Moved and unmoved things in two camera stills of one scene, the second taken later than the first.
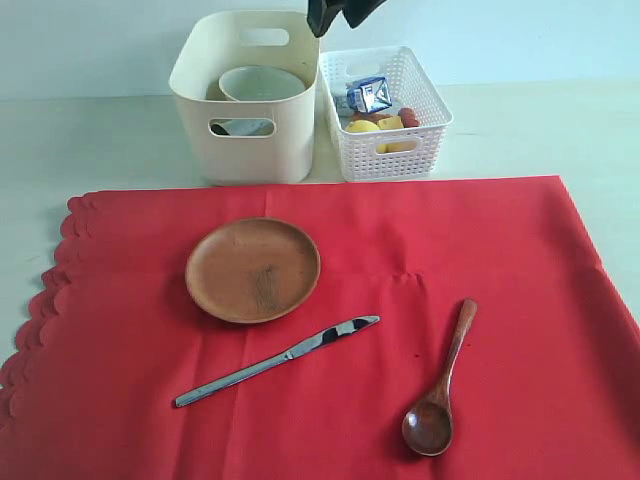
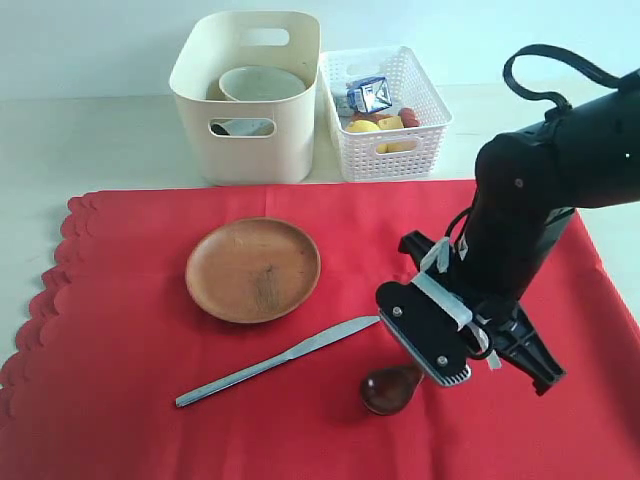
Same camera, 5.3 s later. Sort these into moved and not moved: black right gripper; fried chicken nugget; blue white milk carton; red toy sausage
Moved: black right gripper
Not moved: blue white milk carton; red toy sausage; fried chicken nugget
